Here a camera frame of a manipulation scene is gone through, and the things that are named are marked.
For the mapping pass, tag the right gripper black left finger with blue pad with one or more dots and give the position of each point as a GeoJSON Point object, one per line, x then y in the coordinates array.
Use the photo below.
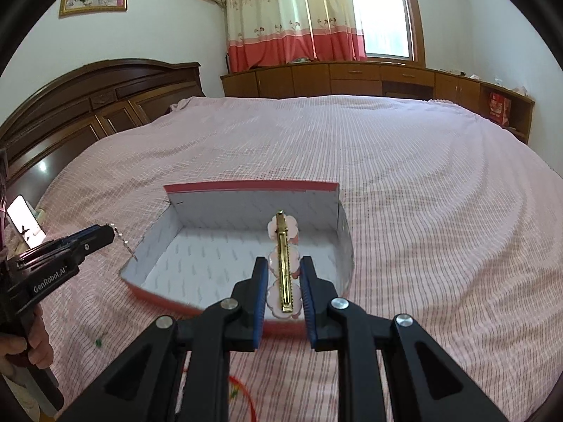
{"type": "Point", "coordinates": [178, 370]}

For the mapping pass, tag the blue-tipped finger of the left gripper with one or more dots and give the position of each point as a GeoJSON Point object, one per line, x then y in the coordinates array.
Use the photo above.
{"type": "Point", "coordinates": [89, 240]}

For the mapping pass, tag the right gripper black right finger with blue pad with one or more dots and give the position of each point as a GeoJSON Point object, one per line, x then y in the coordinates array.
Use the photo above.
{"type": "Point", "coordinates": [389, 369]}

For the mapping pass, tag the silver bead chain earring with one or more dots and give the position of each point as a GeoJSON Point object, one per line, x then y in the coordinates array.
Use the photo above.
{"type": "Point", "coordinates": [125, 242]}

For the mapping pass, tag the pink flower gold hair clip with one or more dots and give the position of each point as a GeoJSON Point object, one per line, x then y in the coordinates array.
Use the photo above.
{"type": "Point", "coordinates": [284, 295]}

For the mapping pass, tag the person's left hand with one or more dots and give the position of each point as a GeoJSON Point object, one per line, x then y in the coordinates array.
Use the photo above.
{"type": "Point", "coordinates": [37, 344]}

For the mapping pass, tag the white smartphone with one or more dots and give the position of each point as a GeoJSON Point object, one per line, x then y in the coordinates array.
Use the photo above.
{"type": "Point", "coordinates": [27, 222]}

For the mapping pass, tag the red white cardboard box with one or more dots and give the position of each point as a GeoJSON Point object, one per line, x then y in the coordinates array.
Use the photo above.
{"type": "Point", "coordinates": [211, 234]}

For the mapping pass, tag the dark wooden headboard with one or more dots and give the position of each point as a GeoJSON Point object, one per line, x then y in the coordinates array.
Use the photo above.
{"type": "Point", "coordinates": [52, 127]}

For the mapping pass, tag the pink checked bedspread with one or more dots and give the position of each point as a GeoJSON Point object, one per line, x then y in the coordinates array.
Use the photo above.
{"type": "Point", "coordinates": [452, 219]}

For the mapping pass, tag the red box on shelf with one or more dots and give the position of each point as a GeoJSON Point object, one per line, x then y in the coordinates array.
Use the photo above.
{"type": "Point", "coordinates": [499, 108]}

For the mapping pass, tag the long wooden cabinet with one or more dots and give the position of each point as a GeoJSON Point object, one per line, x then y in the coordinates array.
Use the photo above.
{"type": "Point", "coordinates": [378, 79]}

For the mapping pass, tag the cream and red curtain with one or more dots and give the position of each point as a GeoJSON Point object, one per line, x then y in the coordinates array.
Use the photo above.
{"type": "Point", "coordinates": [267, 33]}

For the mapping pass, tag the bright window wooden frame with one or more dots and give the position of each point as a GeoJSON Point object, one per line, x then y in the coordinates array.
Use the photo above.
{"type": "Point", "coordinates": [392, 30]}

